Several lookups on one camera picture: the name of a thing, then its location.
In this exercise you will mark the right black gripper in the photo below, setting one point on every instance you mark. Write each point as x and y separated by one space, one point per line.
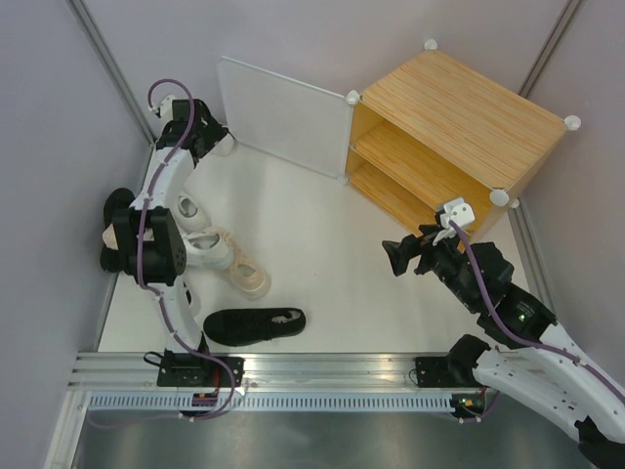
410 245

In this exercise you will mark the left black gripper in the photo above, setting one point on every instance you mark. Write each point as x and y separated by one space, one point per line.
206 118

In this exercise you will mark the black and white sneaker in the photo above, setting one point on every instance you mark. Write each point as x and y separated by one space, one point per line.
225 146

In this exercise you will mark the white leather sneaker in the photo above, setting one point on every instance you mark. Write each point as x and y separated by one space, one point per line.
208 250
189 215

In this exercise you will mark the white translucent cabinet door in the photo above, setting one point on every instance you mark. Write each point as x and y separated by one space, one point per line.
288 118

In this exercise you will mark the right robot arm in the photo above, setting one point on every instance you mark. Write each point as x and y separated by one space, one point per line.
533 359

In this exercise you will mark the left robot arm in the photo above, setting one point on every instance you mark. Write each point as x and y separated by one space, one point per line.
151 248

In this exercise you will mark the wooden shoe cabinet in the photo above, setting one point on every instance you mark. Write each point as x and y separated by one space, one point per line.
434 129

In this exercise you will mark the black canvas sneaker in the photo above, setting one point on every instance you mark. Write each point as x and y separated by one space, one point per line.
119 199
245 327

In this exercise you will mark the beige lace sneaker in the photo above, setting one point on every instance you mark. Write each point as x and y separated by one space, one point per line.
242 272

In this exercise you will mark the aluminium rail with cable duct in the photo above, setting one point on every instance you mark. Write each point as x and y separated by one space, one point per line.
271 382

